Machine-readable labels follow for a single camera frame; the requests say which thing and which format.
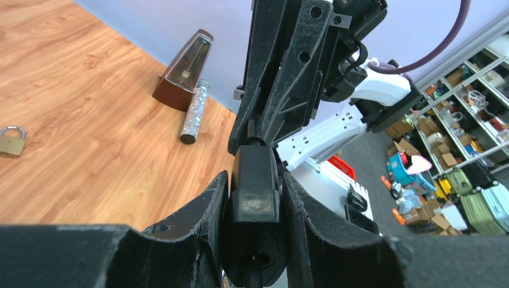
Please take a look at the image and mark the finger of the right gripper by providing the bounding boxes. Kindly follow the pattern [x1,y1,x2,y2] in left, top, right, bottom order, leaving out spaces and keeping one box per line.
[227,1,294,155]
[260,1,333,145]

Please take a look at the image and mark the cluttered storage shelves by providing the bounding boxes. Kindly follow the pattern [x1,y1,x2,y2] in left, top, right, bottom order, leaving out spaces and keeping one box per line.
[387,34,508,235]

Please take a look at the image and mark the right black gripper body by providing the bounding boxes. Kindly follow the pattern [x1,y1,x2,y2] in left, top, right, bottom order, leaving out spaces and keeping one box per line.
[321,1,388,103]

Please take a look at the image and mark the brass padlock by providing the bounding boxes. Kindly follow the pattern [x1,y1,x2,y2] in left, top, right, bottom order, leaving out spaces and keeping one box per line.
[1,126,26,158]

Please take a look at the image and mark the brown wooden metronome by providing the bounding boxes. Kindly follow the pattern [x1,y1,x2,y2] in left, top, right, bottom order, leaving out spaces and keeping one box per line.
[152,29,214,112]

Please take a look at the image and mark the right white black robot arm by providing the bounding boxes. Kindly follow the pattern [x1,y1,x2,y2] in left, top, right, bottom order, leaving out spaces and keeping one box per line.
[227,1,420,170]

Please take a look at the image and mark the blue cable lock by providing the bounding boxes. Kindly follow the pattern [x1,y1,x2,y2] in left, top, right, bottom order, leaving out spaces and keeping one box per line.
[220,119,288,287]

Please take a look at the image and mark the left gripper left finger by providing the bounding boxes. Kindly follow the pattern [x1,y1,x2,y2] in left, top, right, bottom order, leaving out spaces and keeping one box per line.
[1,171,228,287]

